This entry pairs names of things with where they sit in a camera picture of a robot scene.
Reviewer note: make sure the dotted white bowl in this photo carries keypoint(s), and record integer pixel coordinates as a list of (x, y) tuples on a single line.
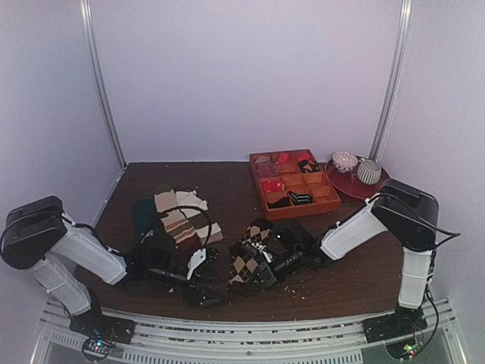
[(344, 161)]

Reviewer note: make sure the purple rolled sock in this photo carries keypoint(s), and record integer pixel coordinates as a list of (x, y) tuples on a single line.
[(267, 170)]

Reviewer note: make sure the wooden compartment tray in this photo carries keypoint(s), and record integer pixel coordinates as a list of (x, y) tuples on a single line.
[(277, 206)]

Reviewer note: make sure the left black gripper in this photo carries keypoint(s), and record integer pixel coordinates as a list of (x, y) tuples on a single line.
[(195, 298)]

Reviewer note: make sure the left aluminium frame post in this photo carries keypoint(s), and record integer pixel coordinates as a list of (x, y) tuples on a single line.
[(100, 87)]

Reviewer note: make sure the dark teal cartoon sock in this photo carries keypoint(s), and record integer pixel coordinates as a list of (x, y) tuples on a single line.
[(144, 217)]

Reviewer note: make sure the black red rolled sock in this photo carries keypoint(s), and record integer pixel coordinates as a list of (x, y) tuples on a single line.
[(308, 166)]

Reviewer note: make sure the right aluminium frame post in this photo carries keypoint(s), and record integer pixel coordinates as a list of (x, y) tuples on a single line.
[(396, 71)]

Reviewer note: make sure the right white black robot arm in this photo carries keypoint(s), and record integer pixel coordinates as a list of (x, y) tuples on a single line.
[(409, 214)]

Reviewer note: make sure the striped white cup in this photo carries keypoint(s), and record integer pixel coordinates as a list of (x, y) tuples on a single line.
[(368, 172)]

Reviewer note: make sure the aluminium front rail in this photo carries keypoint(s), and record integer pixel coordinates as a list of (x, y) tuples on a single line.
[(173, 340)]

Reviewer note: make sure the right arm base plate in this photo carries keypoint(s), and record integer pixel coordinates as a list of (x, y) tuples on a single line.
[(394, 326)]

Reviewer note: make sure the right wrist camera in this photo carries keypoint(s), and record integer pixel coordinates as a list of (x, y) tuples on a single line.
[(293, 236)]

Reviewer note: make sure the striped beige brown sock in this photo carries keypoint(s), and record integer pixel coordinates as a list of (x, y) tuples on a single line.
[(190, 234)]

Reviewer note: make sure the brown argyle sock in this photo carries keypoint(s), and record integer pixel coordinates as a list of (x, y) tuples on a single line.
[(242, 267)]

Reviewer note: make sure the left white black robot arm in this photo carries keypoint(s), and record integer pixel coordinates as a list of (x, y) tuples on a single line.
[(37, 235)]

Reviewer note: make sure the black white striped rolled sock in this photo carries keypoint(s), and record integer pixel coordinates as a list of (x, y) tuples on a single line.
[(299, 199)]

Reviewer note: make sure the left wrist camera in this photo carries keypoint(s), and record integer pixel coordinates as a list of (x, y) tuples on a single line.
[(156, 258)]

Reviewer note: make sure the red round plate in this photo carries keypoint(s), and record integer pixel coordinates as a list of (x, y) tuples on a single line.
[(349, 184)]

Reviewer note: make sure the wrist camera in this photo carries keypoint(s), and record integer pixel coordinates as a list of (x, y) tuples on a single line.
[(156, 258), (293, 236)]

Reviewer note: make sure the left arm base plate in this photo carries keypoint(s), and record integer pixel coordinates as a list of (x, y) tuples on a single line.
[(97, 326)]

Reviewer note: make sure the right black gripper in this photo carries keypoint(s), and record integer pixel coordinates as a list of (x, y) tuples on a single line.
[(263, 270)]

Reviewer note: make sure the aluminium frame post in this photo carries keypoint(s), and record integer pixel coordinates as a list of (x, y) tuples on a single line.
[(396, 71), (100, 87)]

